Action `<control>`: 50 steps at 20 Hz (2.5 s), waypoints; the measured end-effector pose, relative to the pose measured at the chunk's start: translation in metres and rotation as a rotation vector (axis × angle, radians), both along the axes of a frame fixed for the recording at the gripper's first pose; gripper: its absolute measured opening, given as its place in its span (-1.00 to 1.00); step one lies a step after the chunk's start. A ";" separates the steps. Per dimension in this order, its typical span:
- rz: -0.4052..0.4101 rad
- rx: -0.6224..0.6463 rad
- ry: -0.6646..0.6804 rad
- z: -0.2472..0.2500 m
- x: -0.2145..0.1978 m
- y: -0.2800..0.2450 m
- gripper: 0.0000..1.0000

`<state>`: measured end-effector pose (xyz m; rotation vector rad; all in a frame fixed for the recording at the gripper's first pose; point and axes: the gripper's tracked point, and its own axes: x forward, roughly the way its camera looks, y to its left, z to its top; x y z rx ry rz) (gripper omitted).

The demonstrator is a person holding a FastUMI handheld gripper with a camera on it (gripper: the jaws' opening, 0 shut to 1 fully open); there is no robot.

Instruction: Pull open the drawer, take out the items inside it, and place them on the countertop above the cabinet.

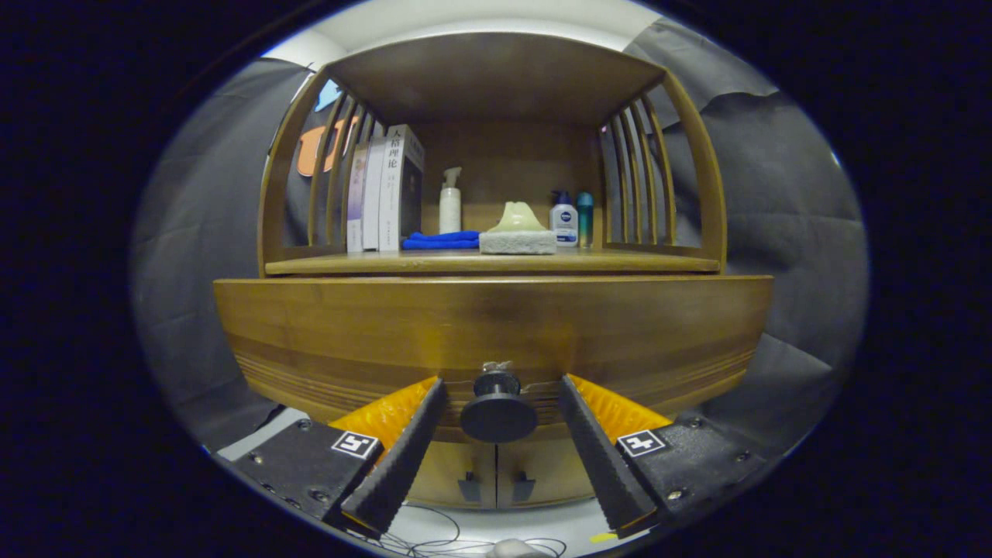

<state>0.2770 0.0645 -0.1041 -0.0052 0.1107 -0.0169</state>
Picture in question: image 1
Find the grey portrait cover book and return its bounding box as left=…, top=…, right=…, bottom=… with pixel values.
left=378, top=124, right=425, bottom=253

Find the white spine book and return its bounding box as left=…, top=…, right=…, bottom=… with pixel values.
left=362, top=136, right=388, bottom=253

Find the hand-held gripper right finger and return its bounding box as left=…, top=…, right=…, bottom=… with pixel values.
left=558, top=374, right=768, bottom=538

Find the pale green handled sponge brush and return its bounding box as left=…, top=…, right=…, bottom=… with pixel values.
left=478, top=201, right=557, bottom=256

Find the white lotion bottle blue cap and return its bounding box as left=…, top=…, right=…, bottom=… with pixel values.
left=549, top=191, right=579, bottom=248

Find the wooden countertop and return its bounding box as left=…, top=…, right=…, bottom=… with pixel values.
left=263, top=246, right=722, bottom=277

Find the purple spine book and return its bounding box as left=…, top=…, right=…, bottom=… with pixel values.
left=346, top=141, right=371, bottom=253

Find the blue folded cloth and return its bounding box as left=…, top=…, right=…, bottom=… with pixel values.
left=401, top=230, right=481, bottom=251

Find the wooden cabinet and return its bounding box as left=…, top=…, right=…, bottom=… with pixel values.
left=213, top=31, right=776, bottom=512

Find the wooden cabinet door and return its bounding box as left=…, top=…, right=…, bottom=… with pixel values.
left=407, top=438, right=498, bottom=510
left=496, top=438, right=598, bottom=510

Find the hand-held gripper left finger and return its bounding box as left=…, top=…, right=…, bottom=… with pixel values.
left=229, top=377, right=449, bottom=539

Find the white pump bottle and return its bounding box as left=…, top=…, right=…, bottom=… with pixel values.
left=439, top=167, right=463, bottom=235

